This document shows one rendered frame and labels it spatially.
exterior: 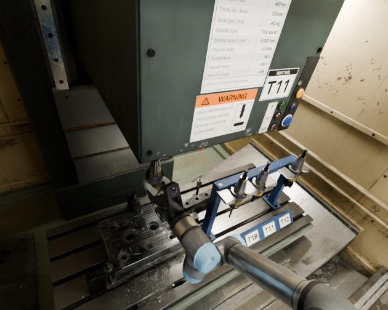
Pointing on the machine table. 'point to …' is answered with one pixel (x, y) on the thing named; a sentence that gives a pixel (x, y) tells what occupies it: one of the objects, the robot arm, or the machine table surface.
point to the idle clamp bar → (196, 200)
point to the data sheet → (242, 43)
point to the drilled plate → (165, 245)
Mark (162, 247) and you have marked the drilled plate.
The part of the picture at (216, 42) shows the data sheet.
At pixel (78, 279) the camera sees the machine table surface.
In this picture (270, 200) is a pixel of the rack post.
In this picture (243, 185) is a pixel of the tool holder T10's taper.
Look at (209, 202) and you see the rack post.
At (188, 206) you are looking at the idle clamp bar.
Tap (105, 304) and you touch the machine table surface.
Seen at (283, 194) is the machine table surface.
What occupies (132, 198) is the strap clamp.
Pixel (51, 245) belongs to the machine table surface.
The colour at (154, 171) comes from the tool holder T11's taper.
